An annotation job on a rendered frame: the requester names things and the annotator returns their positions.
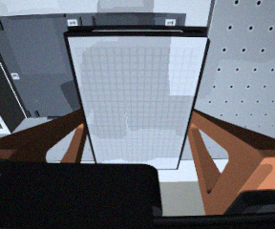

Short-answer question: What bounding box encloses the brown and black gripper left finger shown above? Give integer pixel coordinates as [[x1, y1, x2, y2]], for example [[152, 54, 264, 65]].
[[0, 109, 87, 163]]

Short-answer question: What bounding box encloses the grey flat base plate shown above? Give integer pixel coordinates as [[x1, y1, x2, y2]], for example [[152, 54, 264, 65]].
[[194, 0, 275, 138]]

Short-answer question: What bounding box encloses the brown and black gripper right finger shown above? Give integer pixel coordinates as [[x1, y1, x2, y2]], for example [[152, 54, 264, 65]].
[[187, 109, 275, 216]]

